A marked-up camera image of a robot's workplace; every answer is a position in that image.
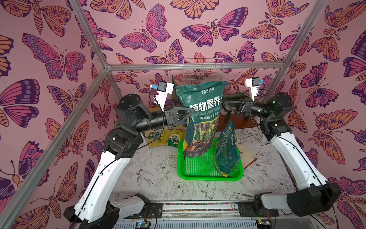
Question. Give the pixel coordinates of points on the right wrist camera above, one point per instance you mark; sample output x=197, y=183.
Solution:
x=253, y=85

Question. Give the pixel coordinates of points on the small green seed packet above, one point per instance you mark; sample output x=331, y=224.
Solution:
x=157, y=136

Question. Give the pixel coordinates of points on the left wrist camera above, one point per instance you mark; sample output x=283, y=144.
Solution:
x=163, y=89

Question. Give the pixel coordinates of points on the green fertilizer bag plant picture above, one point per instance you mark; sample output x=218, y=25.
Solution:
x=226, y=156

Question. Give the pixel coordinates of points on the dark green fertilizer bag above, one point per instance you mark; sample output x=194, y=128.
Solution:
x=206, y=100

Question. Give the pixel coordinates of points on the small yellow fertilizer packet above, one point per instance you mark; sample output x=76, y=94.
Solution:
x=175, y=137

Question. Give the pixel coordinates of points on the brown wooden plant stand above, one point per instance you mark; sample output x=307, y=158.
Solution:
x=242, y=122

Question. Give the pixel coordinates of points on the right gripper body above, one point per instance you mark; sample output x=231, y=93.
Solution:
x=244, y=109

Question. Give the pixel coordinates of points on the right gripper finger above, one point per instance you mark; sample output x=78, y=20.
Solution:
x=234, y=108
x=231, y=101

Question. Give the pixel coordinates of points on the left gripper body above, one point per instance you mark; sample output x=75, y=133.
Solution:
x=168, y=119

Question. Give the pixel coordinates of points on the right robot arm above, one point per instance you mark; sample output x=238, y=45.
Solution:
x=314, y=193

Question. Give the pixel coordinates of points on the aluminium frame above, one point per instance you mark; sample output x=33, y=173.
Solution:
x=49, y=66

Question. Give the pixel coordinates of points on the white wire basket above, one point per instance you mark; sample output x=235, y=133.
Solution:
x=198, y=73

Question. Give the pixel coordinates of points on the green plastic basket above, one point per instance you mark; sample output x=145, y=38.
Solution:
x=202, y=168

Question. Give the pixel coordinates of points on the succulent in white pot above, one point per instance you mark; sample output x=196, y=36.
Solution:
x=237, y=96

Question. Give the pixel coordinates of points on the cream work glove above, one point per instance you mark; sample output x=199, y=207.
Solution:
x=247, y=157

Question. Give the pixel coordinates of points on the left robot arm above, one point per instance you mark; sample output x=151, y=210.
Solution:
x=94, y=210

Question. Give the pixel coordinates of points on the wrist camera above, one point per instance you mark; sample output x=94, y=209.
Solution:
x=163, y=89
x=253, y=85

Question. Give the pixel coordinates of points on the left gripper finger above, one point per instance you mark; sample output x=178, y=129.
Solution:
x=178, y=109
x=182, y=118

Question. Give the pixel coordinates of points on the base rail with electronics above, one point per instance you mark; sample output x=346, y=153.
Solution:
x=219, y=214

